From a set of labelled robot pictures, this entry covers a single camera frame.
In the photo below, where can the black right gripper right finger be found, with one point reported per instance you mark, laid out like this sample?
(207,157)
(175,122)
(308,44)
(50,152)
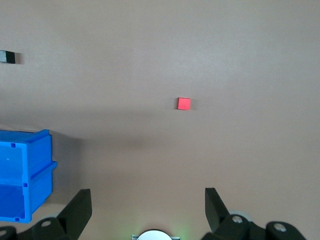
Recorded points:
(217,215)

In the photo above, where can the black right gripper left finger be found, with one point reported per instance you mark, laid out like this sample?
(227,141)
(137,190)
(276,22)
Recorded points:
(75,212)

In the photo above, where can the red cube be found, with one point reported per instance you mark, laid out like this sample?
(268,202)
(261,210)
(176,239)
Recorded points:
(184,103)

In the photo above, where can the black cube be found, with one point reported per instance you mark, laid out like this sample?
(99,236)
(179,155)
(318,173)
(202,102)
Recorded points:
(10,57)

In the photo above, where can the blue plastic storage bin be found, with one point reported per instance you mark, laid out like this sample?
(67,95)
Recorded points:
(15,175)

